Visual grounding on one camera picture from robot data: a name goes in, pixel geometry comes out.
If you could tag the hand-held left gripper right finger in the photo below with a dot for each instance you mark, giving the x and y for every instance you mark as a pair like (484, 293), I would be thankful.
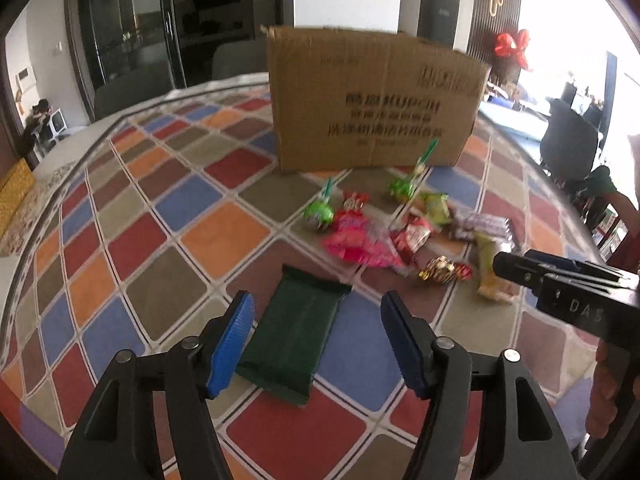
(400, 340)

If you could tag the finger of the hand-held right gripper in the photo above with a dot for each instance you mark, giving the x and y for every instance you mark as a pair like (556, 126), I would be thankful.
(520, 270)
(575, 266)

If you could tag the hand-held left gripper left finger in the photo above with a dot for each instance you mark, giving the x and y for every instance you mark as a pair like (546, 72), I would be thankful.
(232, 345)

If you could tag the green yellow pastry packet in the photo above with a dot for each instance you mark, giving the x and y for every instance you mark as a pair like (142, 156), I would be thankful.
(495, 291)

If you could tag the dark green snack packet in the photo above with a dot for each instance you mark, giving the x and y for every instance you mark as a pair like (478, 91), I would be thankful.
(295, 330)

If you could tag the small red candy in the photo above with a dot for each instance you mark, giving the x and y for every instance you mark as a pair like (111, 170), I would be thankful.
(354, 202)

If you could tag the brown cardboard box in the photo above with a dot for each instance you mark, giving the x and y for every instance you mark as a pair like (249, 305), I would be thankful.
(350, 85)

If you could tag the person's right hand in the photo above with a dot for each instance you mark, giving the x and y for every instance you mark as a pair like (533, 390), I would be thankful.
(609, 385)

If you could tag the wooden chair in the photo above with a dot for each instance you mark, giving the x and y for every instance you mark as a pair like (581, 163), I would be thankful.
(617, 230)

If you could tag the purple striped snack packet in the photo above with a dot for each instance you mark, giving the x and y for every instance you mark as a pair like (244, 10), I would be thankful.
(480, 222)

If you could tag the red gold wrapped candy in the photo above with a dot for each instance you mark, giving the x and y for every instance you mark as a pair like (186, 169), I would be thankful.
(440, 270)

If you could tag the green cloth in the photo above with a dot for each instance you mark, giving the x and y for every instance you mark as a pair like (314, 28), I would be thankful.
(600, 185)

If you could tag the red white snack packet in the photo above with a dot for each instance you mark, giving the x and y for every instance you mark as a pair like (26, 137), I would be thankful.
(412, 237)

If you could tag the small green yellow packet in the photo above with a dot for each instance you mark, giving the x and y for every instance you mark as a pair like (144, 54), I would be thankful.
(436, 207)

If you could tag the pink snack packet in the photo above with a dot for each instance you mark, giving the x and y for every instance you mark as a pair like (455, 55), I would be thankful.
(350, 240)

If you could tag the black chair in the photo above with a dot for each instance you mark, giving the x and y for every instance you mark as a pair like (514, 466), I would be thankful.
(570, 135)

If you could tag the colourful checkered tablecloth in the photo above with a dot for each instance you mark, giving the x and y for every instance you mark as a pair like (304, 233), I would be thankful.
(165, 230)

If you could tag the green wrapped lollipop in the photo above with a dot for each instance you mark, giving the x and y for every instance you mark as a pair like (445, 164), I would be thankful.
(318, 215)
(401, 190)

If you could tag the red bow decoration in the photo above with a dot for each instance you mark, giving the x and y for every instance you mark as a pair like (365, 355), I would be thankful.
(512, 47)

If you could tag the floral table mat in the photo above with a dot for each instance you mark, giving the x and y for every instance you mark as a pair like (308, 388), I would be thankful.
(47, 185)

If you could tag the yellow wicker box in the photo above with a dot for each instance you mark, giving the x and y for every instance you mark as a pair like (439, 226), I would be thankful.
(12, 195)

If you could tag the grey dining chair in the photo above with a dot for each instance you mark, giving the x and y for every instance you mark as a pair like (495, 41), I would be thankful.
(240, 60)
(132, 92)

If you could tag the dark interior door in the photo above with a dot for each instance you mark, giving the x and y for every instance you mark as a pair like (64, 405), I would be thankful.
(440, 5)

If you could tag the white stool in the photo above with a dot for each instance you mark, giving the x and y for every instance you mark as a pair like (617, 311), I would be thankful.
(57, 125)

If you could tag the black plush toy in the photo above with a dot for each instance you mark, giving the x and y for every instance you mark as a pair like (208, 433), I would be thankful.
(41, 110)

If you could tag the sliding glass door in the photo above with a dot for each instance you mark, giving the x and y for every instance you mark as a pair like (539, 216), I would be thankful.
(130, 25)

